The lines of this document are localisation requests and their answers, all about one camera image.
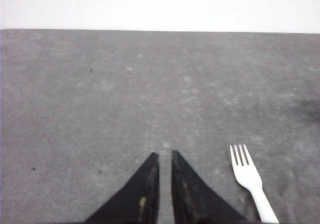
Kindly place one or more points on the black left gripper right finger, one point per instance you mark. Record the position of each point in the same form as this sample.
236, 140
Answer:
193, 201

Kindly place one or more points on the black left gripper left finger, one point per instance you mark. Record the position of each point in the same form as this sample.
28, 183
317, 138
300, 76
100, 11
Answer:
137, 202

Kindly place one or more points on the white plastic fork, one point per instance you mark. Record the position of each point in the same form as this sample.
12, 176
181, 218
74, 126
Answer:
246, 174

